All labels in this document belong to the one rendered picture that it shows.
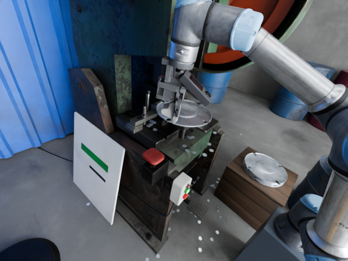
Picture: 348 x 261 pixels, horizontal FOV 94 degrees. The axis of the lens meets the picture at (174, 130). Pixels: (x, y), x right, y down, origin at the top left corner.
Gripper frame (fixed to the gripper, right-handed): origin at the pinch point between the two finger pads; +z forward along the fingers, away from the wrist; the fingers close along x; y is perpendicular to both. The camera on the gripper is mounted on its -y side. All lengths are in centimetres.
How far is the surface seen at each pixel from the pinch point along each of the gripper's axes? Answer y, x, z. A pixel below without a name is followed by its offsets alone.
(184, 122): -3.2, -16.1, 11.1
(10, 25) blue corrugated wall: 124, -58, 0
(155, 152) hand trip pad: 4.4, 5.9, 11.9
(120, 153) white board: 25.3, -7.9, 34.5
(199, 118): -9.7, -23.1, 11.3
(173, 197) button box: -6.6, 8.3, 34.0
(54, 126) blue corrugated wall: 117, -57, 82
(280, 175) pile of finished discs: -77, -37, 49
